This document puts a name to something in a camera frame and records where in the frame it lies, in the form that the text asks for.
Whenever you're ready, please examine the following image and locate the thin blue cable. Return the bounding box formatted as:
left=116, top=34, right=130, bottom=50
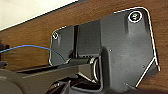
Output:
left=0, top=44, right=69, bottom=64

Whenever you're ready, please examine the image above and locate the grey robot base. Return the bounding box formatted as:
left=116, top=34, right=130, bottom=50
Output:
left=49, top=6, right=159, bottom=94

